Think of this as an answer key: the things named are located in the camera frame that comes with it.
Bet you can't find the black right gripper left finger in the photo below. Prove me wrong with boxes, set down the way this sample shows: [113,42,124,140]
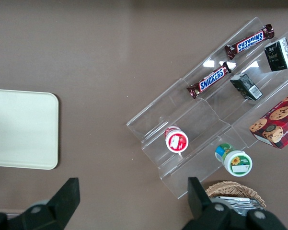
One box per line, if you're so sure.
[7,177,81,230]

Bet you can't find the small black box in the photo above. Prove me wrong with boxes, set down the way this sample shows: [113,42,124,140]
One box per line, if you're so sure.
[230,72,264,102]

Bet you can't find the aluminium foil container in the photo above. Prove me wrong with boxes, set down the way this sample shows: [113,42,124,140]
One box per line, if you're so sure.
[210,195,265,218]

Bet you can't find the Snickers chocolate bar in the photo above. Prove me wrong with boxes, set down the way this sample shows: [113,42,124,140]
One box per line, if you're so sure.
[186,61,232,100]
[224,23,275,61]

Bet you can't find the green lidded yoghurt cup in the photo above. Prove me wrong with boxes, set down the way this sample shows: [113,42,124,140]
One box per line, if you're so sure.
[214,142,253,178]

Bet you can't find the beige plastic tray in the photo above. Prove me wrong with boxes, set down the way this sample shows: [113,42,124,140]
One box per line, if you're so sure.
[0,88,59,171]

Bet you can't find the clear acrylic stepped stand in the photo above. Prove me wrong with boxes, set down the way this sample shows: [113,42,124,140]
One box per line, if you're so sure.
[126,16,288,200]

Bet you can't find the black box with white side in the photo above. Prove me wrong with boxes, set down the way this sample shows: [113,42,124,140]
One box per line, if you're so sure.
[264,38,288,72]

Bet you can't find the light wicker basket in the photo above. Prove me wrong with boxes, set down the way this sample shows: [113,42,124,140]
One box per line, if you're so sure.
[204,180,267,211]

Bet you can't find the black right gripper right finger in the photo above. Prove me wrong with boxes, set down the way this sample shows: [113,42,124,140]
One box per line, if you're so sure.
[181,176,232,230]

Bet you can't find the red tartan cookie box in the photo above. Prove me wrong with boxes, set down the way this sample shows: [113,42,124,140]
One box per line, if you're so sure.
[249,88,288,150]

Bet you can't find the red lidded yoghurt cup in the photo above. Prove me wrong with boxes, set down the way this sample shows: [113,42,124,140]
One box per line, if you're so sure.
[164,125,189,153]

